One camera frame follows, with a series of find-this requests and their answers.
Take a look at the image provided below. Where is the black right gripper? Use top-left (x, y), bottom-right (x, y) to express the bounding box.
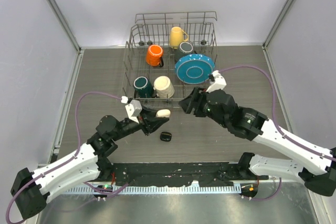
top-left (179, 86), bottom-right (229, 128)

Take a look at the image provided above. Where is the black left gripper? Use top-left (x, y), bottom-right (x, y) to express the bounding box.
top-left (111, 104), bottom-right (169, 141)

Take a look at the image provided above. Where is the white earbud charging case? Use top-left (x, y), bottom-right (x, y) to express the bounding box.
top-left (155, 109), bottom-right (171, 118)

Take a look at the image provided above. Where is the black earbud charging case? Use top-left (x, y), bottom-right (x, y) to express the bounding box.
top-left (160, 131), bottom-right (172, 142)

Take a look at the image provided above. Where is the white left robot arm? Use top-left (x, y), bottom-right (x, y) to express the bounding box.
top-left (9, 100), bottom-right (171, 220)

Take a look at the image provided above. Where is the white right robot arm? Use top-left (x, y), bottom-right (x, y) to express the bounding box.
top-left (179, 88), bottom-right (335, 197)

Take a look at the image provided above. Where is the cream white mug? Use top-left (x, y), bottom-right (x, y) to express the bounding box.
top-left (154, 76), bottom-right (175, 99)

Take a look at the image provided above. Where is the dark green mug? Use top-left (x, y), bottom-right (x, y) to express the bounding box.
top-left (133, 76), bottom-right (154, 98)

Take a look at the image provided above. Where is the blue dotted plate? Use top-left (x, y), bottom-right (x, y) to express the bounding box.
top-left (175, 54), bottom-right (215, 84)

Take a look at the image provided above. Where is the grey mug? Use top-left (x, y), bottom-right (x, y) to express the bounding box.
top-left (174, 41), bottom-right (195, 61)

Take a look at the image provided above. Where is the orange mug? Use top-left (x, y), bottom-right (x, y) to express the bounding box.
top-left (146, 44), bottom-right (164, 68)

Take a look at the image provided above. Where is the yellow mug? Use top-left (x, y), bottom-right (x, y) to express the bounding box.
top-left (169, 26), bottom-right (189, 49)

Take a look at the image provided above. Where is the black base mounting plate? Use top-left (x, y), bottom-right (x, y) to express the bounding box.
top-left (92, 162), bottom-right (269, 187)

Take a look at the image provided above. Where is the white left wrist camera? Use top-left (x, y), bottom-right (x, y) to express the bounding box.
top-left (121, 96), bottom-right (142, 124)

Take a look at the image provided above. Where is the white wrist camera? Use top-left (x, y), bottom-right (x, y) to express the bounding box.
top-left (121, 96), bottom-right (142, 124)
top-left (206, 70), bottom-right (227, 93)

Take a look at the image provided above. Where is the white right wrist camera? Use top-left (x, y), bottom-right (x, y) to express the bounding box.
top-left (206, 70), bottom-right (227, 93)

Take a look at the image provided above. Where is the grey wire dish rack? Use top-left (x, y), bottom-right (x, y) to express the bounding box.
top-left (121, 11), bottom-right (218, 109)

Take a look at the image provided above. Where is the white slotted cable duct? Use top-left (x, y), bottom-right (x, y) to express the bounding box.
top-left (63, 183), bottom-right (241, 195)

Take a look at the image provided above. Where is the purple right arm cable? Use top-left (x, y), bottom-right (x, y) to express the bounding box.
top-left (219, 65), bottom-right (336, 201)

